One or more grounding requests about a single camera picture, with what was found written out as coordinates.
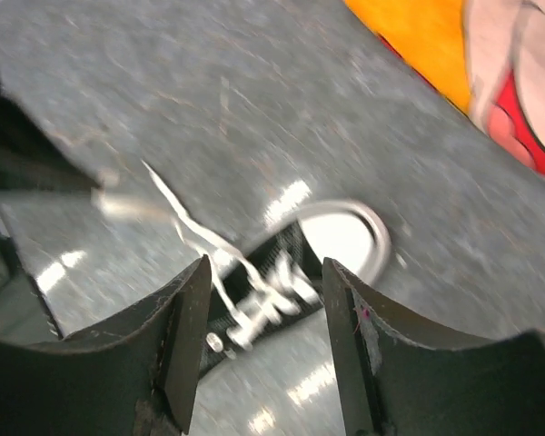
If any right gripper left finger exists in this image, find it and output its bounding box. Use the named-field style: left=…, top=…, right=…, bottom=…
left=0, top=257, right=212, bottom=435

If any orange Mickey Mouse pillow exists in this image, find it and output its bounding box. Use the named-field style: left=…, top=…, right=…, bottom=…
left=346, top=1, right=545, bottom=179

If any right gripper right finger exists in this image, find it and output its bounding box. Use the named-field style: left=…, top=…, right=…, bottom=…
left=322, top=259, right=545, bottom=435

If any black canvas sneaker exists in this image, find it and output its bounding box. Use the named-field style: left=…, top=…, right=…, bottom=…
left=197, top=199, right=391, bottom=378

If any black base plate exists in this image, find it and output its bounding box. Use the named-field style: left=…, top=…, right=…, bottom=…
left=0, top=83, right=102, bottom=288

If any white shoelace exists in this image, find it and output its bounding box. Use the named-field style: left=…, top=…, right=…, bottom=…
left=93, top=164, right=321, bottom=350

